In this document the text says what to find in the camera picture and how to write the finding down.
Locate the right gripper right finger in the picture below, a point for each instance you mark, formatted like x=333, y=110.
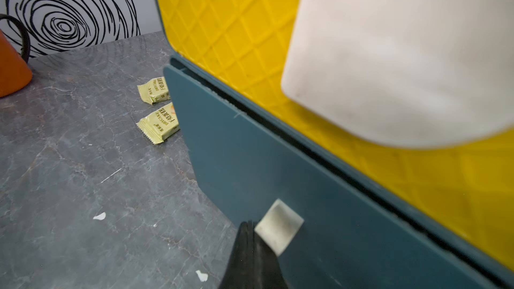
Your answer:
x=267, y=273

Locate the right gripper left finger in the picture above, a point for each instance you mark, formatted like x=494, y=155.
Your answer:
x=239, y=273

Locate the teal drawer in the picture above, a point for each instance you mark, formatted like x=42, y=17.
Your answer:
x=347, y=240

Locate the teal drawer cabinet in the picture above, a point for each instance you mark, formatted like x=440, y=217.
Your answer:
x=280, y=223

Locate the yellow cookie packet two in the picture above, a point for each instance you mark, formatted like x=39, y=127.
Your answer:
x=160, y=125

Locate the yellow cookie packet one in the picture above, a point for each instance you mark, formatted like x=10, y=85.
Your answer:
x=154, y=91

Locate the yellow top drawer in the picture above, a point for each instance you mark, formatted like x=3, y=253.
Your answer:
x=415, y=94

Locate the orange mug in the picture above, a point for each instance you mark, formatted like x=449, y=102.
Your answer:
x=15, y=72

